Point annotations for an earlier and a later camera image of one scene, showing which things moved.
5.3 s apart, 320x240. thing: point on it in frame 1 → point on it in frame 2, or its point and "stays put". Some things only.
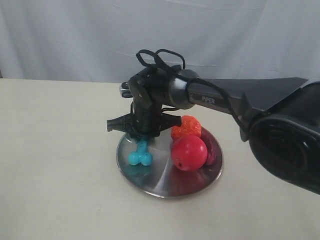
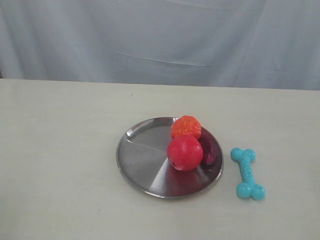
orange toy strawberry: x=190 y=126 stays put
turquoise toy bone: x=141 y=155 → x=247 y=188
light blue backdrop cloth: x=97 y=40 stays put
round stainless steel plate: x=161 y=178 stays put
